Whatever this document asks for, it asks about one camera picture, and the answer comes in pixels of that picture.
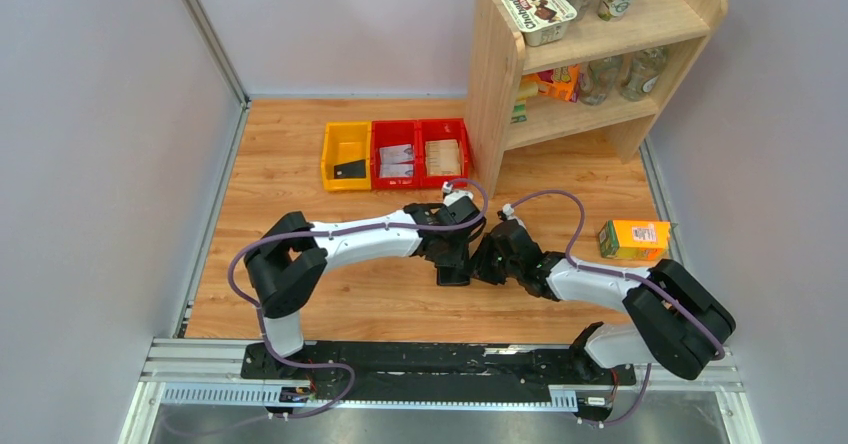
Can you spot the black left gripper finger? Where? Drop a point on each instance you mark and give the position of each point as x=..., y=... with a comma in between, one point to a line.
x=457, y=271
x=444, y=275

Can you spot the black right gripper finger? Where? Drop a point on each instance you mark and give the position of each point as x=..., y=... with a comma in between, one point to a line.
x=483, y=260
x=501, y=274

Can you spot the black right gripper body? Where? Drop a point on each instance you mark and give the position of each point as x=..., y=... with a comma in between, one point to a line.
x=510, y=263

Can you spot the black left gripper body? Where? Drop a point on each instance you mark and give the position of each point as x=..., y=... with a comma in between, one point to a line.
x=458, y=246

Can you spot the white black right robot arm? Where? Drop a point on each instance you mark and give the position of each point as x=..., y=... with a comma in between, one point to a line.
x=674, y=321

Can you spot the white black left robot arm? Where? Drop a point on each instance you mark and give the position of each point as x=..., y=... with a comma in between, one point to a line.
x=285, y=266

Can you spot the beige cards stack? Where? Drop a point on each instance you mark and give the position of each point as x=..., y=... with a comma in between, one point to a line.
x=443, y=158

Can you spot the white cards in bin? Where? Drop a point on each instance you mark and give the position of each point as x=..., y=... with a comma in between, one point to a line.
x=396, y=161

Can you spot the black card in bin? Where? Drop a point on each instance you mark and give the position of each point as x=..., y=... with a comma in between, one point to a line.
x=351, y=170

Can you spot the yellow green juice carton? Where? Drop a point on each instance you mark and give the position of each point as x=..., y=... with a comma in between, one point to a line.
x=634, y=239

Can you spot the middle red plastic bin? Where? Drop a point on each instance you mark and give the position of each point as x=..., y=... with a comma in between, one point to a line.
x=388, y=133

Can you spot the red plastic bin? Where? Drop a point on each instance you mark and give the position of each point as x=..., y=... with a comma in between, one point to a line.
x=439, y=129
x=388, y=133

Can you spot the right red plastic bin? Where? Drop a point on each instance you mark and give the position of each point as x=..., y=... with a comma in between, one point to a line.
x=439, y=129

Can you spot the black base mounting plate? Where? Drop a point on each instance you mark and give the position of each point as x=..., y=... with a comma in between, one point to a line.
x=432, y=372

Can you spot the yellow plastic bin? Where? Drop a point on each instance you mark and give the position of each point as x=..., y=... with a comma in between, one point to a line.
x=345, y=142

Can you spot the stacked colourful sponges pack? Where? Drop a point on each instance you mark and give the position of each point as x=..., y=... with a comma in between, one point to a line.
x=527, y=89

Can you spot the red orange cookie box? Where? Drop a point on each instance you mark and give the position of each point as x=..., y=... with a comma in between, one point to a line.
x=559, y=83

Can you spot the clear glass bottle left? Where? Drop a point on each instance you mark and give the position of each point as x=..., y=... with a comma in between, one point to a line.
x=597, y=78

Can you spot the clear glass bottle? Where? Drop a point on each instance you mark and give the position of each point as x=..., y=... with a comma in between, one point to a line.
x=597, y=78
x=646, y=67

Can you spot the wooden shelf unit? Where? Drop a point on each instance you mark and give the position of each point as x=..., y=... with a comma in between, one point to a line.
x=500, y=58

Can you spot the clear glass bottle right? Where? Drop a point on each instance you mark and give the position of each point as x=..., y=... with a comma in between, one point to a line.
x=646, y=67

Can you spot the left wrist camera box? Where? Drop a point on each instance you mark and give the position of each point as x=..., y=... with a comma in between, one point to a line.
x=453, y=196

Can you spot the aluminium frame rail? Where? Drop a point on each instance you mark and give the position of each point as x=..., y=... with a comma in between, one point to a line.
x=190, y=106

